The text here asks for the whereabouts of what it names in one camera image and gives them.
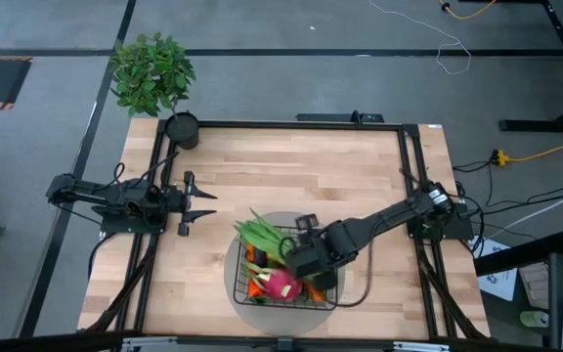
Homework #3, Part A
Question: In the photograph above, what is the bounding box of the black desk frame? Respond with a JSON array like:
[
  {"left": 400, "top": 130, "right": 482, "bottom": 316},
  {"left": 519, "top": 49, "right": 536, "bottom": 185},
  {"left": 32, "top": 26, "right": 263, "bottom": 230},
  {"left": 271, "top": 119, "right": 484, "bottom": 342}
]
[{"left": 498, "top": 0, "right": 563, "bottom": 133}]

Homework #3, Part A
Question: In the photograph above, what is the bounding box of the black table frame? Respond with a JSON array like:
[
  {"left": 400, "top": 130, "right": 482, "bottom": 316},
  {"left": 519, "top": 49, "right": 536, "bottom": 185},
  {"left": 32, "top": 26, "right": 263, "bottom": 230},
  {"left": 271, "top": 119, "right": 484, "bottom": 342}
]
[{"left": 78, "top": 118, "right": 492, "bottom": 343}]

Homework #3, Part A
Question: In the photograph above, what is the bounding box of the potted green plant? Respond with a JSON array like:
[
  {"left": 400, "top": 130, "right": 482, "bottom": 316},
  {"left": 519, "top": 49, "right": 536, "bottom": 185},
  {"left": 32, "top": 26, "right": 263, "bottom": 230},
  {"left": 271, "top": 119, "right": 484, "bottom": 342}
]
[{"left": 108, "top": 30, "right": 201, "bottom": 152}]

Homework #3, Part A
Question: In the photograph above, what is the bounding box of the white printed paper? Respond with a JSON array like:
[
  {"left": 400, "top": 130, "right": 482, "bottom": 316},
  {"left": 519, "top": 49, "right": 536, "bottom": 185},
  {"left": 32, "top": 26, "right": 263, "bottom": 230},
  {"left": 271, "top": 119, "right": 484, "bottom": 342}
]
[{"left": 476, "top": 238, "right": 520, "bottom": 302}]

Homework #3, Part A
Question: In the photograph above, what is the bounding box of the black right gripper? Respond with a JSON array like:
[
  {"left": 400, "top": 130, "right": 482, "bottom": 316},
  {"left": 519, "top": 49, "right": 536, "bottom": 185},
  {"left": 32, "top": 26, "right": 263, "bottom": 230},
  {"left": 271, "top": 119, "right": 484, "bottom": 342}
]
[{"left": 284, "top": 233, "right": 342, "bottom": 291}]

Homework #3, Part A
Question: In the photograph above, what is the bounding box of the black wire basket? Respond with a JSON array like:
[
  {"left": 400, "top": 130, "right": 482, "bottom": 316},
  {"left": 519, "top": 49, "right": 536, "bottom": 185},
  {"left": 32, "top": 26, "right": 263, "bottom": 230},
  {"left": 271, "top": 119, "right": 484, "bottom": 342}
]
[{"left": 232, "top": 225, "right": 339, "bottom": 312}]

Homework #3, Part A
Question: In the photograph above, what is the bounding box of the round grey mat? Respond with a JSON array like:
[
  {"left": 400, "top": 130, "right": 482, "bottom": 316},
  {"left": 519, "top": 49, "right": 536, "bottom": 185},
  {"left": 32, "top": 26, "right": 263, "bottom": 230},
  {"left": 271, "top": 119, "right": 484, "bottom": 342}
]
[{"left": 222, "top": 209, "right": 346, "bottom": 337}]

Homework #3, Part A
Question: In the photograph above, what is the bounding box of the thick white cable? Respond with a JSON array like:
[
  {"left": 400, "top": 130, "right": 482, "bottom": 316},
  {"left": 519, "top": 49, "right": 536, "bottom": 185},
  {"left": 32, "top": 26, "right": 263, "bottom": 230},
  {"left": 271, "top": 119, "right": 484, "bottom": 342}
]
[{"left": 486, "top": 188, "right": 563, "bottom": 241}]

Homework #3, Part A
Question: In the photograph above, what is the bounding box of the yellow extension cord socket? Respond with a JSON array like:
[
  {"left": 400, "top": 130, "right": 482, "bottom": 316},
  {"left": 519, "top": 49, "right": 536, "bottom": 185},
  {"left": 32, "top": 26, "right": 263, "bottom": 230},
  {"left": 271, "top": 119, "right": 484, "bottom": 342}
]
[{"left": 490, "top": 144, "right": 563, "bottom": 167}]

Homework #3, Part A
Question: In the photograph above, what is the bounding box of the pink dragon fruit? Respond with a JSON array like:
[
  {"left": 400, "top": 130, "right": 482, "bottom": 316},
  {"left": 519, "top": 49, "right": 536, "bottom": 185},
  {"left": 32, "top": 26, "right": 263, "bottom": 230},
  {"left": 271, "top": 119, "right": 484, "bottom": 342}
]
[{"left": 241, "top": 261, "right": 305, "bottom": 302}]

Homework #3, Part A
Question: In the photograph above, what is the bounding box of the thin white floor cable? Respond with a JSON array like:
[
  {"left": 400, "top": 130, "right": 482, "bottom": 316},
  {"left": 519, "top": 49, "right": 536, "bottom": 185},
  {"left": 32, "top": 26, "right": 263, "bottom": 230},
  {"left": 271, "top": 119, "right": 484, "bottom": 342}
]
[{"left": 368, "top": 0, "right": 473, "bottom": 76}]

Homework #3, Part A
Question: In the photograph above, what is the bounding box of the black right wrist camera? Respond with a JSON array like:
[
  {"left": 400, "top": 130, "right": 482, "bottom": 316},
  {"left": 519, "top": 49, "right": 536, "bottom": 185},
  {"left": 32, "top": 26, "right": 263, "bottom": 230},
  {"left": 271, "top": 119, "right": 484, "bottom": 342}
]
[{"left": 294, "top": 212, "right": 320, "bottom": 232}]

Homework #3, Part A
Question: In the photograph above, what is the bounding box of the pale green roll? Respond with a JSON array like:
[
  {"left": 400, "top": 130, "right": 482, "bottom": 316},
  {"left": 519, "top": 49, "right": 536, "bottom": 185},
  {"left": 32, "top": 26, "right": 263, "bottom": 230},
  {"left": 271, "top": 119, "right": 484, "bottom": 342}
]
[{"left": 519, "top": 309, "right": 550, "bottom": 329}]

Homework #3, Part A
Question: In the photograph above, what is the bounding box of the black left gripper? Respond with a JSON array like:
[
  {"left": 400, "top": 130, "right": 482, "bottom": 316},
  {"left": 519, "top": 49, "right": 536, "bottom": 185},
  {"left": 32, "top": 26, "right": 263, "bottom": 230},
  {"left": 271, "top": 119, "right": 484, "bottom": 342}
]
[{"left": 162, "top": 169, "right": 219, "bottom": 238}]

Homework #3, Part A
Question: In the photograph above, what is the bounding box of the beige pad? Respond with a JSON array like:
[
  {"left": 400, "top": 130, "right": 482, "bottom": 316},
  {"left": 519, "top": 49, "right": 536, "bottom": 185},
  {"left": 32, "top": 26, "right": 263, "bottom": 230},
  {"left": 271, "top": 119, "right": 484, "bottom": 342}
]
[{"left": 518, "top": 261, "right": 551, "bottom": 307}]

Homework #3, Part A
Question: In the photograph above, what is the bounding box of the green husked corn cob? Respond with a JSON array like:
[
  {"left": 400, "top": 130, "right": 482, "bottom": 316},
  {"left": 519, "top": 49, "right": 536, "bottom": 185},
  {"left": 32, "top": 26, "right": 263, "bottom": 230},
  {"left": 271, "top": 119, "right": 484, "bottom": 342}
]
[{"left": 234, "top": 206, "right": 296, "bottom": 268}]

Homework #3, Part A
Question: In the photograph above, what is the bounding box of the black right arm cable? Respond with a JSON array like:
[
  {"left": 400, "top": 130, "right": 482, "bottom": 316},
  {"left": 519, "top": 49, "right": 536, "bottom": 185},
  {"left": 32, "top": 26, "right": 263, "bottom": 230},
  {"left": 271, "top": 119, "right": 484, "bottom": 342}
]
[{"left": 334, "top": 238, "right": 376, "bottom": 309}]

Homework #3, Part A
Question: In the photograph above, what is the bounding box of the black desk beam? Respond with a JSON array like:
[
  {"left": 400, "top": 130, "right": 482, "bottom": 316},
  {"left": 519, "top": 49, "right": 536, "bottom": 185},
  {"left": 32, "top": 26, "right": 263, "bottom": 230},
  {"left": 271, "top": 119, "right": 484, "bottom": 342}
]
[{"left": 473, "top": 229, "right": 563, "bottom": 278}]

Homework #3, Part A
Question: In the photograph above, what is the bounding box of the silver metal bracket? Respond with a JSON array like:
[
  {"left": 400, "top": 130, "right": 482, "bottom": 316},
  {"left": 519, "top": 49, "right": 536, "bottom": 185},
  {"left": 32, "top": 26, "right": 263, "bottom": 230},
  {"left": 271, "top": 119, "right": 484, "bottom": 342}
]
[
  {"left": 119, "top": 334, "right": 181, "bottom": 352},
  {"left": 391, "top": 340, "right": 452, "bottom": 352}
]

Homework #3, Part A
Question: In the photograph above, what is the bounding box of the orange carrot with green top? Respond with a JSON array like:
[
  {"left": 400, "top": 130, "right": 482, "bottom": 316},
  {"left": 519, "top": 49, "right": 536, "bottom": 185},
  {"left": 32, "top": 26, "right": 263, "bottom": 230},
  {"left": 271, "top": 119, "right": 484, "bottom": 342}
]
[{"left": 247, "top": 277, "right": 266, "bottom": 300}]

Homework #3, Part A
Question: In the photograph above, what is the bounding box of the black cable bundle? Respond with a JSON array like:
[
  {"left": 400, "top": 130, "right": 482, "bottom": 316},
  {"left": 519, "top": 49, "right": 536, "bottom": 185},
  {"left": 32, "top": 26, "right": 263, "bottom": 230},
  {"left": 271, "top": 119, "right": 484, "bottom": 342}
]
[{"left": 451, "top": 158, "right": 563, "bottom": 258}]

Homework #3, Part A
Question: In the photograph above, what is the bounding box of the yellow cable with black plug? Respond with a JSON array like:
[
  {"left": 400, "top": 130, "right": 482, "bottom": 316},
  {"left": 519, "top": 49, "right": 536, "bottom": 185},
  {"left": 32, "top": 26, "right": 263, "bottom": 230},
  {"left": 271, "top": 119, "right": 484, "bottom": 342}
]
[{"left": 438, "top": 0, "right": 498, "bottom": 22}]

